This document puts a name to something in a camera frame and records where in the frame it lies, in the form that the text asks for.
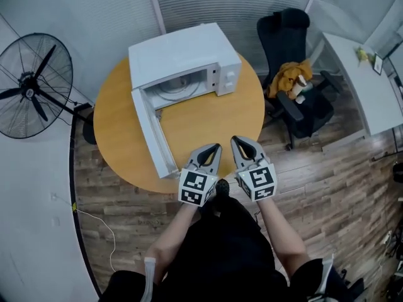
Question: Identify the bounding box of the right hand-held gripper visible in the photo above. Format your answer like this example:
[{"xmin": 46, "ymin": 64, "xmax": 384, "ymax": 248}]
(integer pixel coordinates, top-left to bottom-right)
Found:
[{"xmin": 230, "ymin": 135, "xmax": 278, "ymax": 203}]

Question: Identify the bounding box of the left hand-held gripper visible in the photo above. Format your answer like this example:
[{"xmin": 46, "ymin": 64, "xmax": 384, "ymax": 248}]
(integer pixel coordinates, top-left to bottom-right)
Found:
[{"xmin": 178, "ymin": 143, "xmax": 223, "ymax": 208}]

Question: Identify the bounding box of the white microwave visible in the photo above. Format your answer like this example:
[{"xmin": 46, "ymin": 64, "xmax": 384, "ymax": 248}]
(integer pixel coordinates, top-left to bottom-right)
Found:
[{"xmin": 127, "ymin": 22, "xmax": 243, "ymax": 179}]

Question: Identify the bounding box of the person's right forearm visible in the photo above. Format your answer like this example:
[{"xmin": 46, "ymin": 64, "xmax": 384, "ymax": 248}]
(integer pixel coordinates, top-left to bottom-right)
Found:
[{"xmin": 255, "ymin": 196, "xmax": 312, "ymax": 278}]

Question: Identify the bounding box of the person's left forearm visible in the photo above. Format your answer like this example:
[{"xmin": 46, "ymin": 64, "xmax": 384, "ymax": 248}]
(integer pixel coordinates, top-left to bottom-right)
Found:
[{"xmin": 137, "ymin": 202, "xmax": 200, "ymax": 284}]

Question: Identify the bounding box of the person's black shoe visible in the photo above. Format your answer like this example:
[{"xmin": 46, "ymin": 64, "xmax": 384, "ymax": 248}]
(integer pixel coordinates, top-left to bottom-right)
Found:
[{"xmin": 213, "ymin": 178, "xmax": 231, "ymax": 198}]

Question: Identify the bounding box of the glass turntable plate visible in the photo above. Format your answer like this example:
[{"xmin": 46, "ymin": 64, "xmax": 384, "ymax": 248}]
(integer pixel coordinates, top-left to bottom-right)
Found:
[{"xmin": 157, "ymin": 77, "xmax": 202, "ymax": 103}]

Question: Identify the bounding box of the white brown toy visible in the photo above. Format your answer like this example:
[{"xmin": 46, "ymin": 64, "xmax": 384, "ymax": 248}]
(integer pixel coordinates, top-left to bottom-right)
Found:
[{"xmin": 291, "ymin": 74, "xmax": 314, "ymax": 96}]

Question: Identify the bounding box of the person's black clothing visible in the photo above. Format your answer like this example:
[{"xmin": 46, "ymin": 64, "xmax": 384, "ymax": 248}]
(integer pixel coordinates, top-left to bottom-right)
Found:
[{"xmin": 100, "ymin": 193, "xmax": 366, "ymax": 302}]

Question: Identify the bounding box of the black office chair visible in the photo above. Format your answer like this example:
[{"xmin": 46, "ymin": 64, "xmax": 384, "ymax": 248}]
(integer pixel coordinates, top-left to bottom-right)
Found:
[{"xmin": 256, "ymin": 8, "xmax": 344, "ymax": 152}]

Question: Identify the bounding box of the white desk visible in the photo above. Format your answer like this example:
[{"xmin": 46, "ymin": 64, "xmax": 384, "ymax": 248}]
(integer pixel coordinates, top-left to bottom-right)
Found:
[{"xmin": 321, "ymin": 31, "xmax": 403, "ymax": 137}]

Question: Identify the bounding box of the small green object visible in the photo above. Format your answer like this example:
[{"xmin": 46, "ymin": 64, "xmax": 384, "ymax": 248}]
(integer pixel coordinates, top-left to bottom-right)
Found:
[{"xmin": 355, "ymin": 46, "xmax": 370, "ymax": 65}]

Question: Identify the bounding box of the white window blind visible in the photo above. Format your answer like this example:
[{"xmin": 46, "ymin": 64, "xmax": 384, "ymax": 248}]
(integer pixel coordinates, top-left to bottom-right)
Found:
[
  {"xmin": 154, "ymin": 0, "xmax": 319, "ymax": 75},
  {"xmin": 0, "ymin": 0, "xmax": 164, "ymax": 105},
  {"xmin": 310, "ymin": 0, "xmax": 403, "ymax": 43}
]

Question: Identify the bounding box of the black standing fan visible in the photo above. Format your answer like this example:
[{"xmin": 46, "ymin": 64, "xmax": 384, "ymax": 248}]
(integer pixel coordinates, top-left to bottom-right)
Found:
[{"xmin": 0, "ymin": 32, "xmax": 98, "ymax": 146}]

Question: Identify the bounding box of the white power cable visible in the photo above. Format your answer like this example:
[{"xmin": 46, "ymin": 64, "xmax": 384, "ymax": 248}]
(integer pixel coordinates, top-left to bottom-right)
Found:
[{"xmin": 53, "ymin": 196, "xmax": 116, "ymax": 275}]

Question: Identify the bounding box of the white left shoulder strap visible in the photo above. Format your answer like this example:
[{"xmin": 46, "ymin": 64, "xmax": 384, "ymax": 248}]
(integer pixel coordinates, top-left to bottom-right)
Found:
[{"xmin": 144, "ymin": 256, "xmax": 157, "ymax": 302}]

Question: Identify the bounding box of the white shoulder strap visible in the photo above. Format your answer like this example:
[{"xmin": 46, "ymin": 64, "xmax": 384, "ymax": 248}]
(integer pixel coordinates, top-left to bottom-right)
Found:
[
  {"xmin": 144, "ymin": 256, "xmax": 157, "ymax": 302},
  {"xmin": 317, "ymin": 253, "xmax": 335, "ymax": 295}
]

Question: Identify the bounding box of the white right shoulder strap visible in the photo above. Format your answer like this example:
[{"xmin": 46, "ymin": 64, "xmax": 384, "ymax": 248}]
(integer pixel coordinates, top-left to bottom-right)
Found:
[{"xmin": 317, "ymin": 253, "xmax": 335, "ymax": 295}]

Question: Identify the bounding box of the small black picture frame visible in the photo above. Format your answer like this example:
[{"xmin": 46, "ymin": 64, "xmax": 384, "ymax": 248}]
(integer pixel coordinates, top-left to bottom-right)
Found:
[{"xmin": 373, "ymin": 52, "xmax": 385, "ymax": 76}]

